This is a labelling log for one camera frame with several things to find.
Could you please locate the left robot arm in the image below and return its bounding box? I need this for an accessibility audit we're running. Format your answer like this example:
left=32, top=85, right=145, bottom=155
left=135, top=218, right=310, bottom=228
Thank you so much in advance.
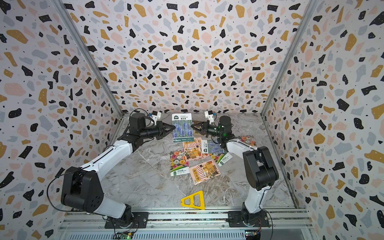
left=55, top=113, right=176, bottom=229

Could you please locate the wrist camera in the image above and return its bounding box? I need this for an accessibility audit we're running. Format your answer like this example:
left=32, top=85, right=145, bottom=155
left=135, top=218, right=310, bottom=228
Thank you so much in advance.
left=150, top=111, right=162, bottom=122
left=205, top=111, right=217, bottom=125

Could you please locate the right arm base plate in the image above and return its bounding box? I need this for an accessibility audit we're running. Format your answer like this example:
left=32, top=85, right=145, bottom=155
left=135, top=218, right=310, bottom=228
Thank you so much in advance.
left=226, top=210, right=271, bottom=228

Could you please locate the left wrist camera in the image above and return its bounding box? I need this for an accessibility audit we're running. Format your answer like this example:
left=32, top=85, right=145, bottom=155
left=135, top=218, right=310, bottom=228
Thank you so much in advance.
left=150, top=111, right=162, bottom=122

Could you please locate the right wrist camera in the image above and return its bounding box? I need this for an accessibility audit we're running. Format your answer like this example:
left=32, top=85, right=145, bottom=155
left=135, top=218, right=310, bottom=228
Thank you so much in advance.
left=205, top=111, right=217, bottom=125

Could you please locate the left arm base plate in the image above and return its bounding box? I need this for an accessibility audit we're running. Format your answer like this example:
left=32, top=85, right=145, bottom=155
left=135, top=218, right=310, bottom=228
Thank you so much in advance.
left=104, top=212, right=149, bottom=230

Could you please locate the colourful flower seed packet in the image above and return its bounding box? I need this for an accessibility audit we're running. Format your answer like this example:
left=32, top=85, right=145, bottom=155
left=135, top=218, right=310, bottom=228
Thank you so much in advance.
left=170, top=150, right=190, bottom=177
left=239, top=135, right=257, bottom=147
left=209, top=153, right=233, bottom=167

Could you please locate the lavender seed packet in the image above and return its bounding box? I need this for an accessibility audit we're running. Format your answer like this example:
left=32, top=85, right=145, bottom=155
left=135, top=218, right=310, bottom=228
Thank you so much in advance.
left=172, top=113, right=194, bottom=143
left=201, top=140, right=225, bottom=154

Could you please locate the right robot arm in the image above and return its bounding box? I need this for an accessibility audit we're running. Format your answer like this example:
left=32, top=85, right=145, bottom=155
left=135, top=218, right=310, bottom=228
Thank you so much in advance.
left=191, top=116, right=279, bottom=228

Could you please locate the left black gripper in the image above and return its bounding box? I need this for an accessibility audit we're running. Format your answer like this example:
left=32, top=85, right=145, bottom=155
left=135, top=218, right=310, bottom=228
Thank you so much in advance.
left=140, top=121, right=176, bottom=141

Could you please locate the yellow triangular plastic tool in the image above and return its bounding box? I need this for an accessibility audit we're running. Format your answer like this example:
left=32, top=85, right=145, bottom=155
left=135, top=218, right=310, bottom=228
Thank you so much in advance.
left=181, top=191, right=206, bottom=210

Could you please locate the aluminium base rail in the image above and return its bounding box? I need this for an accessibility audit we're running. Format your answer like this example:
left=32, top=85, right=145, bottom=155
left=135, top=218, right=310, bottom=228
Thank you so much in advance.
left=57, top=207, right=317, bottom=240

